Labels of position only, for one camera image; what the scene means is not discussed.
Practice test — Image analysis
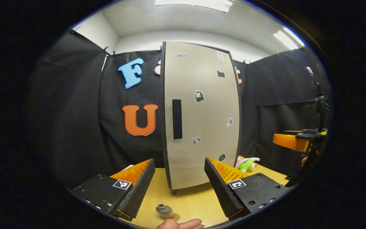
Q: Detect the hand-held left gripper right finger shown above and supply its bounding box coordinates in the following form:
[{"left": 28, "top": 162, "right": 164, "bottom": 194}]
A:
[{"left": 204, "top": 157, "right": 290, "bottom": 222}]

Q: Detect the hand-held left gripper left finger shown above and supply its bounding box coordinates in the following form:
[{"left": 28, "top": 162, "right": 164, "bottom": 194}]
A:
[{"left": 70, "top": 158, "right": 156, "bottom": 222}]

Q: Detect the silver bottle red label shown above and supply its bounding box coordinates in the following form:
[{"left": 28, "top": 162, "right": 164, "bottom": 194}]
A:
[{"left": 155, "top": 204, "right": 176, "bottom": 220}]

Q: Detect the beige cabinet door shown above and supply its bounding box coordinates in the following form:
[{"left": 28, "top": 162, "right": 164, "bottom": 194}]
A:
[{"left": 164, "top": 41, "right": 241, "bottom": 191}]

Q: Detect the black door handle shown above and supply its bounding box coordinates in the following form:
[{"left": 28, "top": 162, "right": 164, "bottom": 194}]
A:
[{"left": 172, "top": 99, "right": 183, "bottom": 140}]

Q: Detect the pink green plush toy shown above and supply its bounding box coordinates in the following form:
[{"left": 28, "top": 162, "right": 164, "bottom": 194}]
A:
[{"left": 235, "top": 156, "right": 261, "bottom": 173}]

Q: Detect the ceiling light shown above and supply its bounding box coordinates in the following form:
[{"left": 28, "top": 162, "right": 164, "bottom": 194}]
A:
[
  {"left": 272, "top": 27, "right": 306, "bottom": 51},
  {"left": 154, "top": 0, "right": 234, "bottom": 13}
]

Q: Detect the black backdrop cloth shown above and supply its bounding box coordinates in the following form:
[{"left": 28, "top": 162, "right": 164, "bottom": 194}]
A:
[{"left": 24, "top": 30, "right": 333, "bottom": 189}]

